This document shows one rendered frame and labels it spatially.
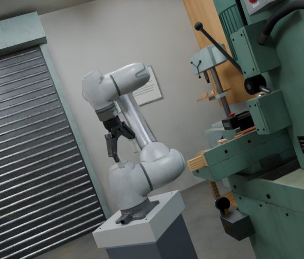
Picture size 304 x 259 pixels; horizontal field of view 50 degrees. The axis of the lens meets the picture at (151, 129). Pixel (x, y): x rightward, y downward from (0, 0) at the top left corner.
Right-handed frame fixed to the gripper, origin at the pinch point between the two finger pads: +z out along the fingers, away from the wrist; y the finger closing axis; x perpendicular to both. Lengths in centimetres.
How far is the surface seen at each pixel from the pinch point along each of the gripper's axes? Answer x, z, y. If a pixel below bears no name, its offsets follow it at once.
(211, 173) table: -42.3, 5.8, -12.2
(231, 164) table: -48.5, 6.4, -6.4
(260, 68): -68, -25, -7
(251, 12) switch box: -70, -41, -5
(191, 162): -36.7, 0.1, -12.3
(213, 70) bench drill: 37, 23, 235
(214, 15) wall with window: 33, -29, 287
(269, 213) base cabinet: -57, 27, -9
